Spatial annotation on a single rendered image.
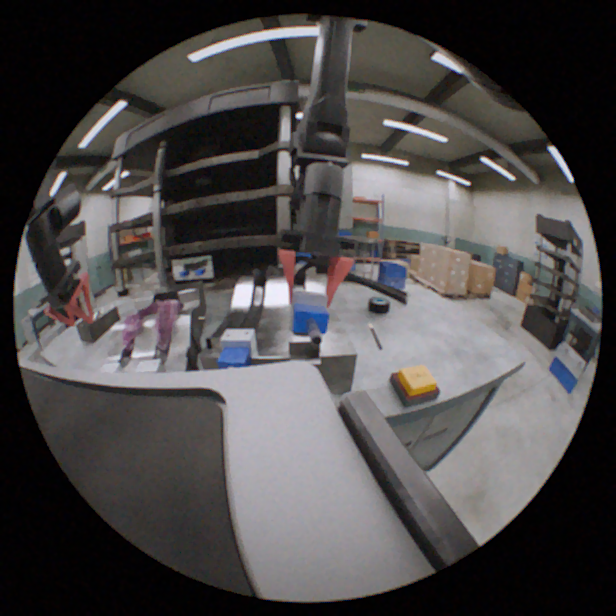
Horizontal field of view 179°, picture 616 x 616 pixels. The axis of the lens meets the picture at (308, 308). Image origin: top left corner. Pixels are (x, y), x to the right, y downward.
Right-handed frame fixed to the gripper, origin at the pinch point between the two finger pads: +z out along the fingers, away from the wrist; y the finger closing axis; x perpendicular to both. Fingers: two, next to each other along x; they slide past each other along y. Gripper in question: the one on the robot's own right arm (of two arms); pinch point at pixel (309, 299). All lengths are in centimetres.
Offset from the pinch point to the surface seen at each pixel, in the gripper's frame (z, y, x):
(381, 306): 6.2, -28.5, -33.6
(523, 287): -62, -633, -239
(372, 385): 15.7, -14.4, -1.7
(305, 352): 10.3, -1.0, -4.2
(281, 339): 8.4, 3.4, -4.8
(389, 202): -249, -301, -603
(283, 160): -54, 13, -65
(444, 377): 13.7, -31.6, 0.6
